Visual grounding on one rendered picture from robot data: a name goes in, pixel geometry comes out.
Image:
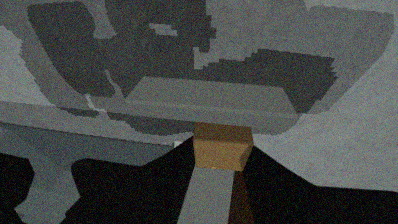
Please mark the brown block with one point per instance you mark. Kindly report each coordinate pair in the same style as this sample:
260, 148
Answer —
220, 146

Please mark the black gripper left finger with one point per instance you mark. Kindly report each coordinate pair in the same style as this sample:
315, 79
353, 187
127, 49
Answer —
159, 186

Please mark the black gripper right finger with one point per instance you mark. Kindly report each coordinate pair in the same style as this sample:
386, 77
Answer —
279, 196

